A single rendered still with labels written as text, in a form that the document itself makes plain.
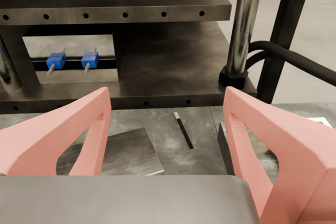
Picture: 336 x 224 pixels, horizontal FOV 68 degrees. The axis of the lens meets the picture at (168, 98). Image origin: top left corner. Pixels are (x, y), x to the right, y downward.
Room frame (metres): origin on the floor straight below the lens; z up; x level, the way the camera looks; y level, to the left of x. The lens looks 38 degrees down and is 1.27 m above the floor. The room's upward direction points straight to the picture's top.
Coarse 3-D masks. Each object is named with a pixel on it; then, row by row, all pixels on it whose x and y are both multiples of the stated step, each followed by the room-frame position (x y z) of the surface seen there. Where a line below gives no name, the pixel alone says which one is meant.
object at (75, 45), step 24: (48, 24) 0.80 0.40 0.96; (72, 24) 0.80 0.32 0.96; (96, 24) 0.80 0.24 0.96; (120, 24) 0.95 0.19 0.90; (48, 48) 0.71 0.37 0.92; (72, 48) 0.71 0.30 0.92; (96, 48) 0.72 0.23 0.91; (120, 48) 0.86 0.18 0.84; (72, 72) 0.71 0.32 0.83; (96, 72) 0.72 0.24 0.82
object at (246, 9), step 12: (240, 0) 0.70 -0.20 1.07; (252, 0) 0.69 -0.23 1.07; (240, 12) 0.69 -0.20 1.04; (252, 12) 0.69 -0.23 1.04; (240, 24) 0.69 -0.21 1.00; (252, 24) 0.69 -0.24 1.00; (240, 36) 0.69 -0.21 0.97; (240, 48) 0.69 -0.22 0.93; (228, 60) 0.71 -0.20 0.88; (240, 60) 0.69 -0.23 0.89; (228, 72) 0.70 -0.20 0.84; (240, 72) 0.69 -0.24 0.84; (228, 84) 0.67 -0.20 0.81; (240, 84) 0.67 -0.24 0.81
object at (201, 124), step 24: (0, 120) 0.51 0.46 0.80; (24, 120) 0.51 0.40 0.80; (120, 120) 0.51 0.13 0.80; (144, 120) 0.51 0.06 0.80; (168, 120) 0.51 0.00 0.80; (192, 120) 0.51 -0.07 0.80; (216, 120) 0.51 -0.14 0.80; (72, 144) 0.42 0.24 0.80; (168, 144) 0.42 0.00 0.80; (192, 144) 0.42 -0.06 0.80; (216, 144) 0.42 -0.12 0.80; (168, 168) 0.35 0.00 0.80; (192, 168) 0.35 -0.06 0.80; (216, 168) 0.35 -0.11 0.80
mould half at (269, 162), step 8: (320, 120) 0.44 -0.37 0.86; (224, 128) 0.41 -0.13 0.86; (248, 128) 0.41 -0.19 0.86; (224, 136) 0.39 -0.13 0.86; (248, 136) 0.39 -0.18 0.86; (256, 136) 0.39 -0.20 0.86; (224, 144) 0.38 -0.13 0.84; (256, 144) 0.30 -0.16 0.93; (264, 144) 0.30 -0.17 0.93; (224, 152) 0.37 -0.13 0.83; (256, 152) 0.28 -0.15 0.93; (264, 152) 0.28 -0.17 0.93; (272, 152) 0.28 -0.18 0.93; (224, 160) 0.36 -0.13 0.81; (264, 160) 0.26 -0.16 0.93; (272, 160) 0.26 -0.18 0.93; (232, 168) 0.31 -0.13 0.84; (264, 168) 0.25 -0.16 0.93; (272, 168) 0.25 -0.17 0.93; (272, 176) 0.24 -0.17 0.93; (272, 184) 0.23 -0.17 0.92
